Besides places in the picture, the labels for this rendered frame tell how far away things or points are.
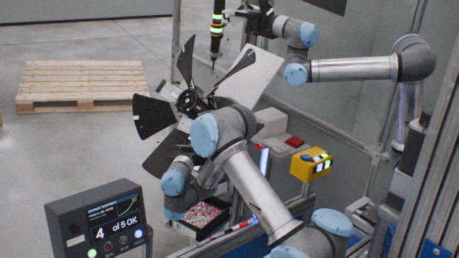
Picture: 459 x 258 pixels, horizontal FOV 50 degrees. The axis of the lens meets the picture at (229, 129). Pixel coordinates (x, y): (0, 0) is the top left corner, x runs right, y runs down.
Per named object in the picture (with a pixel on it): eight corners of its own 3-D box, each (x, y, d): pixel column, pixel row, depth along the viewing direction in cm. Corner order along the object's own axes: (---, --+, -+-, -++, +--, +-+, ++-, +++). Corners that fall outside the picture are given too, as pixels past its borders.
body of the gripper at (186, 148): (180, 137, 183) (169, 153, 172) (202, 140, 181) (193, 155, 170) (181, 155, 186) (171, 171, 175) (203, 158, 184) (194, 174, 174)
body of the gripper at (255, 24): (242, 32, 179) (269, 41, 173) (245, 9, 175) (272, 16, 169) (255, 29, 185) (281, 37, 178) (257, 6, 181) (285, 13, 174)
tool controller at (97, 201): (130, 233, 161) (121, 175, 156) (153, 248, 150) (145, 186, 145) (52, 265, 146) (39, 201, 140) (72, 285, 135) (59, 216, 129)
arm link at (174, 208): (196, 212, 174) (198, 187, 169) (172, 225, 167) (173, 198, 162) (182, 202, 179) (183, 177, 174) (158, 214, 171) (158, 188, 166)
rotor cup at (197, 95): (197, 96, 226) (179, 83, 216) (221, 99, 217) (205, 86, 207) (186, 125, 223) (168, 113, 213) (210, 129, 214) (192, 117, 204)
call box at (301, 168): (312, 165, 222) (316, 145, 217) (329, 175, 215) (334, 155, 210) (288, 175, 212) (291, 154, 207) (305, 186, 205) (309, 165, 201)
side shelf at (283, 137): (263, 123, 285) (263, 119, 284) (309, 151, 262) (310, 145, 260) (232, 134, 270) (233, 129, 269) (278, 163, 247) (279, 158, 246)
